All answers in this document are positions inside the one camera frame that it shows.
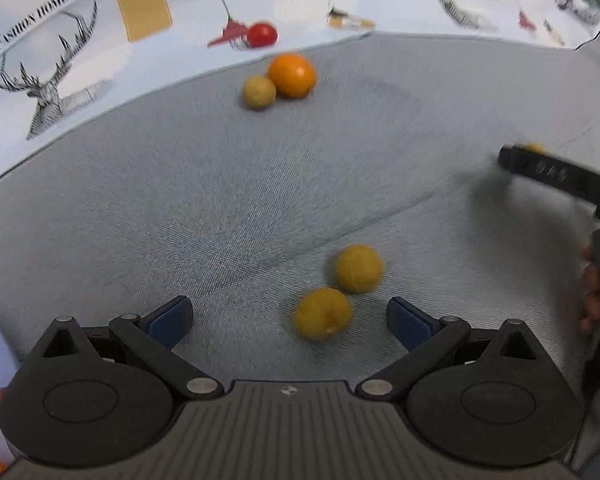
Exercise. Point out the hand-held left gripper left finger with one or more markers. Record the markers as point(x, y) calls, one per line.
point(170, 322)

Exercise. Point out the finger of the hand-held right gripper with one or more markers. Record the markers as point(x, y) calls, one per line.
point(512, 157)

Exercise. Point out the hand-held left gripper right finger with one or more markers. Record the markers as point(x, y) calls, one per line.
point(410, 324)

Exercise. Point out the small yellow loquat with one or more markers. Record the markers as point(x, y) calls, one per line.
point(359, 268)
point(322, 312)
point(259, 92)

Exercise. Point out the red cherry tomato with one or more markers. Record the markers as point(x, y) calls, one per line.
point(262, 35)

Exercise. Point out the person's right hand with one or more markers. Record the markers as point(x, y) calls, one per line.
point(597, 295)

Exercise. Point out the grey bed cover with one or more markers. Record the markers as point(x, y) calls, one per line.
point(230, 185)

